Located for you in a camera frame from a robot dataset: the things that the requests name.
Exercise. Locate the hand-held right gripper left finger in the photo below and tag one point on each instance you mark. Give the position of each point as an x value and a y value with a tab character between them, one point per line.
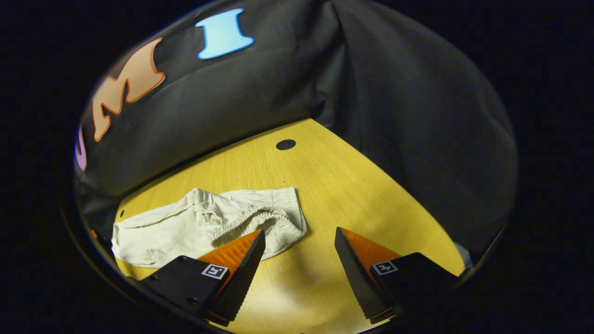
246	273

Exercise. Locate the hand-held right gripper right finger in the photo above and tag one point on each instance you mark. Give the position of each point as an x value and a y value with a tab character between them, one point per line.
355	278

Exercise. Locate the white jeans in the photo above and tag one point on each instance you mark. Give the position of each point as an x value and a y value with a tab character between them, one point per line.
185	227

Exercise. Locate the black backdrop cloth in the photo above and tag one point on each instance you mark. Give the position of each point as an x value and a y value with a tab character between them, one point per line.
371	93

